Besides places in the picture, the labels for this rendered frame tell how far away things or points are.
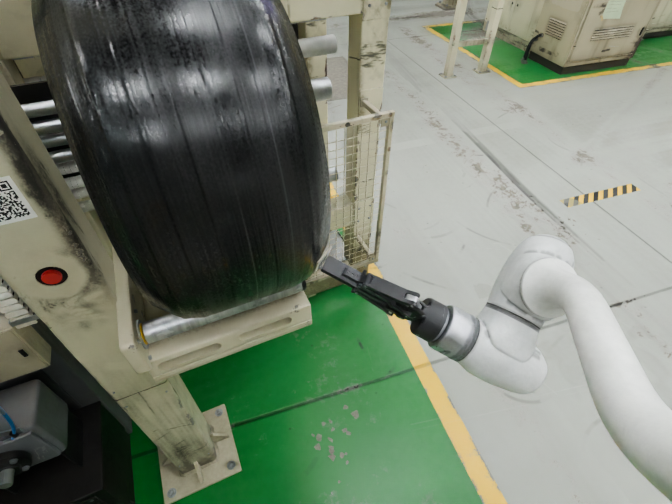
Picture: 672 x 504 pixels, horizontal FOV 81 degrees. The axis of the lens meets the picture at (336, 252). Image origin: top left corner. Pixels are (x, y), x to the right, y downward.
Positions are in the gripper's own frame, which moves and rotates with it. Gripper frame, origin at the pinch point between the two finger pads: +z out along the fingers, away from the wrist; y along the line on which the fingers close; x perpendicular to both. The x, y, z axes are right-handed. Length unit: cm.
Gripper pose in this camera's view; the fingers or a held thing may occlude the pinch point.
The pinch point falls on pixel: (341, 272)
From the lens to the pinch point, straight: 71.5
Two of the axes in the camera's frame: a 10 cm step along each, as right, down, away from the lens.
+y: -2.1, 2.9, 9.4
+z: -8.8, -4.8, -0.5
